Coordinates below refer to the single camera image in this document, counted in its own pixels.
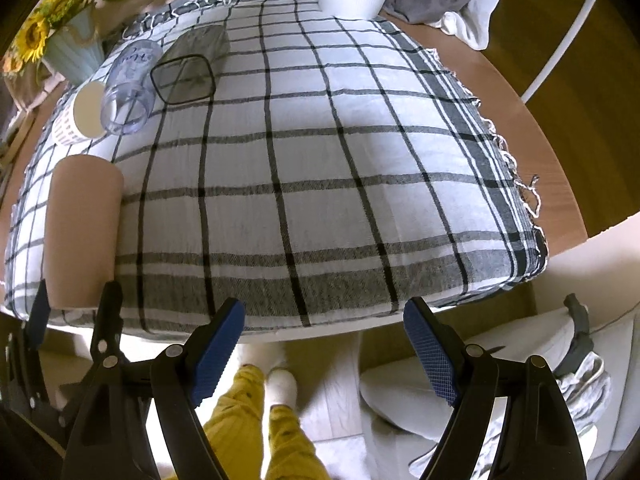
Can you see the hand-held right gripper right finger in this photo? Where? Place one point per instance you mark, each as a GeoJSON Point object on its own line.
{"type": "Point", "coordinates": [431, 360]}

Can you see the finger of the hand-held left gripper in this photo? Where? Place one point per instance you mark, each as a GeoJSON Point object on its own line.
{"type": "Point", "coordinates": [37, 312]}
{"type": "Point", "coordinates": [107, 320]}

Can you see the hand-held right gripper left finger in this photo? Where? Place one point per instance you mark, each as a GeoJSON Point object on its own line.
{"type": "Point", "coordinates": [216, 355]}

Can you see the brown paper cup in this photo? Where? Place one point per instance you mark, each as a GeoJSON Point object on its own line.
{"type": "Point", "coordinates": [82, 230]}

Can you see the white ribbed cup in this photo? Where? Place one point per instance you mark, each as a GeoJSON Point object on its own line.
{"type": "Point", "coordinates": [85, 110]}

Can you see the clear printed plastic cup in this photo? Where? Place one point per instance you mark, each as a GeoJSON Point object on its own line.
{"type": "Point", "coordinates": [131, 67]}

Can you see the grey square black-rimmed cup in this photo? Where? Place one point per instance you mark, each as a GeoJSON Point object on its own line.
{"type": "Point", "coordinates": [200, 42]}

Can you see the white sofa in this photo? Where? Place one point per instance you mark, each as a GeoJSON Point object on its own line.
{"type": "Point", "coordinates": [400, 405]}

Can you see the person's white sock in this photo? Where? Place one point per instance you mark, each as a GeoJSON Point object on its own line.
{"type": "Point", "coordinates": [282, 385]}

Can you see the person's yellow pants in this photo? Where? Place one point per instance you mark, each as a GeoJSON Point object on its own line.
{"type": "Point", "coordinates": [295, 440]}

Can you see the dark grey cloth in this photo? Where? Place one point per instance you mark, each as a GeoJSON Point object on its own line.
{"type": "Point", "coordinates": [580, 330]}

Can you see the black white checked tablecloth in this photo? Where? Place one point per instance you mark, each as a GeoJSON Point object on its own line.
{"type": "Point", "coordinates": [325, 160]}

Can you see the light blue ribbed vase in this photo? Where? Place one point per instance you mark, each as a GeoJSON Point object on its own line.
{"type": "Point", "coordinates": [75, 50]}

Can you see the sunflower bouquet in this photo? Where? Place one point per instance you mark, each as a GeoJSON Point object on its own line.
{"type": "Point", "coordinates": [60, 2]}

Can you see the white curved tube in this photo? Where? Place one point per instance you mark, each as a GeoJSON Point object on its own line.
{"type": "Point", "coordinates": [560, 42]}

